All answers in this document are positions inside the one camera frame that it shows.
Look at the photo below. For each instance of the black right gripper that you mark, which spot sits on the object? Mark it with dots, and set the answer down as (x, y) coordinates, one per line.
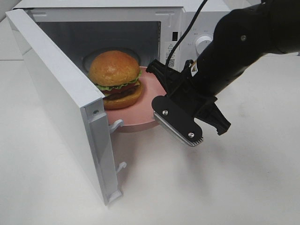
(191, 93)

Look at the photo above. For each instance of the pink round plate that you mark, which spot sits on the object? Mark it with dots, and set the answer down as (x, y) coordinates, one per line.
(139, 116)

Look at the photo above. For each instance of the burger with lettuce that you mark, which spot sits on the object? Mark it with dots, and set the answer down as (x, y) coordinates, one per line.
(116, 74)

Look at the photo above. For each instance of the white microwave door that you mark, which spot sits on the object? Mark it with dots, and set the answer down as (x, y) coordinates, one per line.
(72, 102)

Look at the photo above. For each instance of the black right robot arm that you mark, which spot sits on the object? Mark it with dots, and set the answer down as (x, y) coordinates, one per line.
(240, 38)

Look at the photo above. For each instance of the upper white power knob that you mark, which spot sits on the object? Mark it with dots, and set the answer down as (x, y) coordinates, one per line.
(201, 43)

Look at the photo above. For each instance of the white warning label sticker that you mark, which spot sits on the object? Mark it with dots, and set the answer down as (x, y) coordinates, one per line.
(174, 60)

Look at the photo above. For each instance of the white microwave oven body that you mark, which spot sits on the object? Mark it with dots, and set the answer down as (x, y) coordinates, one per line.
(79, 27)

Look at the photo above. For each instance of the glass microwave turntable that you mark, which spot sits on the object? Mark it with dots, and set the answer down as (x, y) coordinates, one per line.
(88, 59)

